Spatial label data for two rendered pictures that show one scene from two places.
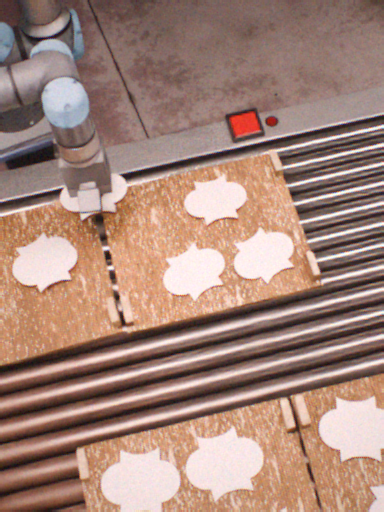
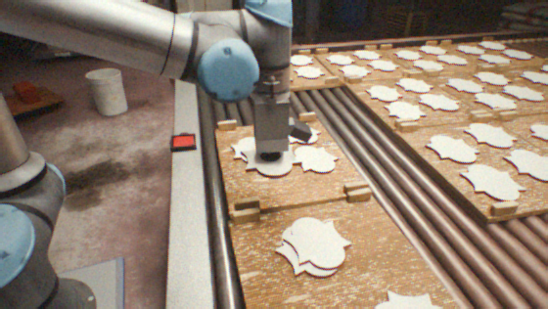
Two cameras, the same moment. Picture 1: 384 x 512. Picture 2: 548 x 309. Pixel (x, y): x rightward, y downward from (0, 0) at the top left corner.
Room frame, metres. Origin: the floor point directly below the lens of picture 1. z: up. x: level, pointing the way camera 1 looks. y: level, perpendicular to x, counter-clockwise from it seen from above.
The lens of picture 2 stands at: (0.95, 0.76, 1.47)
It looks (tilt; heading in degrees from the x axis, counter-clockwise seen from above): 33 degrees down; 263
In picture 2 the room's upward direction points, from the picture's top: straight up
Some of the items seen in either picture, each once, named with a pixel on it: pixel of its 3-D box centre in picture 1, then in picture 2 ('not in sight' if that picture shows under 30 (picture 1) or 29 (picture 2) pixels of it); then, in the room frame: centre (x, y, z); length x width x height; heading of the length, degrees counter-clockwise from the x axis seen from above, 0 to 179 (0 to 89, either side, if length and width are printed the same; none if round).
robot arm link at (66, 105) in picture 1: (68, 111); (267, 31); (0.89, 0.17, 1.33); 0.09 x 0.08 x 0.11; 10
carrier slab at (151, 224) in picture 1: (205, 238); (282, 158); (0.83, -0.05, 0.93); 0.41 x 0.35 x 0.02; 96
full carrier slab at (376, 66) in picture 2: not in sight; (361, 63); (0.34, -0.79, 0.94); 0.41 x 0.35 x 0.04; 95
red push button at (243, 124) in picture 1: (245, 125); (183, 143); (1.12, -0.18, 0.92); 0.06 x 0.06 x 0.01; 6
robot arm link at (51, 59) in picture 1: (47, 75); (210, 39); (0.99, 0.20, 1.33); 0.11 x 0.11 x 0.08; 10
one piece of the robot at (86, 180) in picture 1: (84, 175); (281, 115); (0.87, 0.17, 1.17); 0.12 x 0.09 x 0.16; 179
